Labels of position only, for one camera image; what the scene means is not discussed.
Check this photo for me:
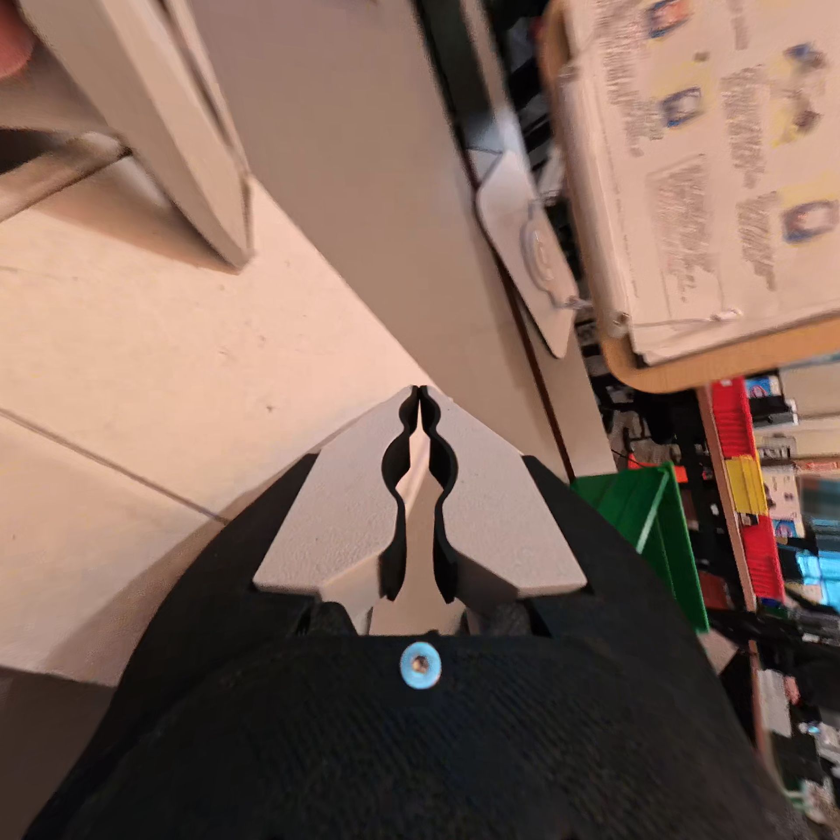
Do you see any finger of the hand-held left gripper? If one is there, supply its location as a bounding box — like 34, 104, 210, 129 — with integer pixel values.
164, 0, 255, 260
20, 0, 250, 266

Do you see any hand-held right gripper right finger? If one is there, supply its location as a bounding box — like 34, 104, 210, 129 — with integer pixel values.
420, 386, 588, 605

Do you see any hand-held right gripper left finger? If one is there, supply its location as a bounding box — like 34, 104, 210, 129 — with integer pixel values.
252, 386, 420, 602

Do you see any green plastic bin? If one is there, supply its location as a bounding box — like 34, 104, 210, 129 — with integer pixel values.
570, 461, 711, 634

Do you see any white cardboard mailer box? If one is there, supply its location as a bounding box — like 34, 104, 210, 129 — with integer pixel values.
0, 154, 455, 689

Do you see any person's left hand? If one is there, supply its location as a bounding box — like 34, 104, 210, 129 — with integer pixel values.
0, 13, 34, 80

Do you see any yellow storage bin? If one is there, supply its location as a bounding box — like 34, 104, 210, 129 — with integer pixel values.
725, 455, 769, 516

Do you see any red storage bin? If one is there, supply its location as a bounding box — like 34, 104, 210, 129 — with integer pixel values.
712, 377, 756, 460
745, 512, 786, 601

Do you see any printed white carton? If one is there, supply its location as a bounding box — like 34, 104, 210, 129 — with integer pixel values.
764, 469, 802, 539

